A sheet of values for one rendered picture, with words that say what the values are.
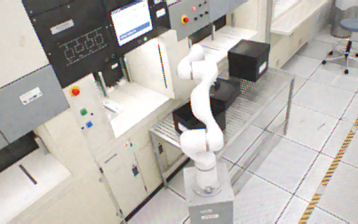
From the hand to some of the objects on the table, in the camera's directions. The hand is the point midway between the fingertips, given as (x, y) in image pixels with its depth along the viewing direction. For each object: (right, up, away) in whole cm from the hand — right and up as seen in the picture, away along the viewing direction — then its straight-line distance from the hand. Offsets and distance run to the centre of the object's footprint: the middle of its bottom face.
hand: (212, 83), depth 219 cm
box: (+38, +15, +40) cm, 58 cm away
